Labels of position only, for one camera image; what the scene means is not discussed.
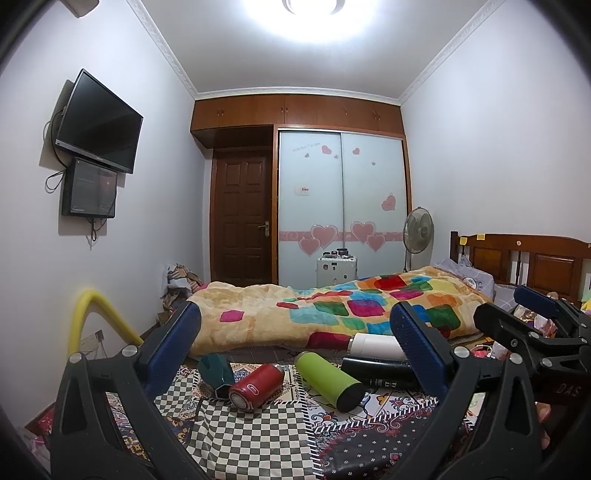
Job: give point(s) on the wall mounted black television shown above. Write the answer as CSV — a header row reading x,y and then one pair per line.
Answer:
x,y
99,126

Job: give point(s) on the white box appliance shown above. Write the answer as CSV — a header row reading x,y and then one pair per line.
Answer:
x,y
336,267

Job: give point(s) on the white bottle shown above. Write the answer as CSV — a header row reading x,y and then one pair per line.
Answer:
x,y
376,347

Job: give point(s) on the dark teal faceted cup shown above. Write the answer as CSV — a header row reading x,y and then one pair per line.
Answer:
x,y
216,372

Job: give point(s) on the pile of clothes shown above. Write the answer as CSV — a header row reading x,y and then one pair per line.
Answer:
x,y
179,283

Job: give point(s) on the wall power socket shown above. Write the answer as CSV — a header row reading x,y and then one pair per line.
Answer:
x,y
93,345

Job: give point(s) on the patterned checkered bed sheet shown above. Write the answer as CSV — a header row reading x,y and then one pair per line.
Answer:
x,y
272,444

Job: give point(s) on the standing electric fan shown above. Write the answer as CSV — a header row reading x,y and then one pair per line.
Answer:
x,y
418,233

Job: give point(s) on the brown wooden door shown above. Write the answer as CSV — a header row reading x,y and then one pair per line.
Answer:
x,y
240,217

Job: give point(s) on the white air conditioner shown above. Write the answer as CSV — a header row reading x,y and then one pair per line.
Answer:
x,y
80,8

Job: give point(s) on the black thermos bottle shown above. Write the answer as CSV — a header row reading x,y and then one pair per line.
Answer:
x,y
382,373

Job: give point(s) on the colourful patchwork blanket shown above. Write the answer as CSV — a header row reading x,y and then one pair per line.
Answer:
x,y
269,315

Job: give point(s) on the red thermos bottle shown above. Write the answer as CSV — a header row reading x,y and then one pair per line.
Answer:
x,y
256,388

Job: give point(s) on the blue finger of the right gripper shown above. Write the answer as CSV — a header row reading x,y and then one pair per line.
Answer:
x,y
540,299
503,329

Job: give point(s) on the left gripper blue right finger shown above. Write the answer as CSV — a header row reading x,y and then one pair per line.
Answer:
x,y
505,443

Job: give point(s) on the wooden bed headboard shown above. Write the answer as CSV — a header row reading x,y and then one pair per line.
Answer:
x,y
541,262

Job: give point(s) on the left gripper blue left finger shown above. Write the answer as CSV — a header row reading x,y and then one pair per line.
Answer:
x,y
173,343

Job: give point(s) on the green bottle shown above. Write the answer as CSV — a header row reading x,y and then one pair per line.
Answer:
x,y
339,388

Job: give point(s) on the grey pillow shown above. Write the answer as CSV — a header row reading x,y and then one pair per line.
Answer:
x,y
502,295

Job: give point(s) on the small wall mounted monitor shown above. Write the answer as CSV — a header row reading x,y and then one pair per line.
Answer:
x,y
89,191

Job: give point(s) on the wardrobe with heart stickers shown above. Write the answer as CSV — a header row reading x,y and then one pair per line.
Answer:
x,y
340,176

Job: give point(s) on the ceiling lamp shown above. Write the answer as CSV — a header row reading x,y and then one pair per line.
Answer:
x,y
316,23

